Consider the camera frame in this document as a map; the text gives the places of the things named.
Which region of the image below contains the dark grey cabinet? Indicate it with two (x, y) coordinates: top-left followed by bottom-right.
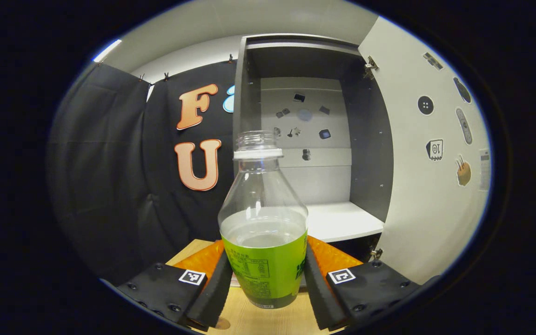
(232, 33), (395, 261)

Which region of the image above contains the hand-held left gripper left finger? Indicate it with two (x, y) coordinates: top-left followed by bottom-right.
(116, 240), (234, 332)

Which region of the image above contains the ceiling light panel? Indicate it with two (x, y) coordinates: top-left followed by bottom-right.
(92, 39), (123, 63)

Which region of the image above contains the beige cabinet door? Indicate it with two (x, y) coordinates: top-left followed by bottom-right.
(358, 16), (492, 285)

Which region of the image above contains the white cabinet shelf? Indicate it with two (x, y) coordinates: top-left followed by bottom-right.
(306, 201), (385, 243)

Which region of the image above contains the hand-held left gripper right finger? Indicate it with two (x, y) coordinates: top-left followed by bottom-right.
(304, 236), (421, 332)

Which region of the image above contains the clear green label bottle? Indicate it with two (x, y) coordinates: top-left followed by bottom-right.
(218, 131), (309, 310)

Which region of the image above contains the black backdrop cloth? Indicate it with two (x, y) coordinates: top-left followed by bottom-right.
(47, 60), (250, 287)

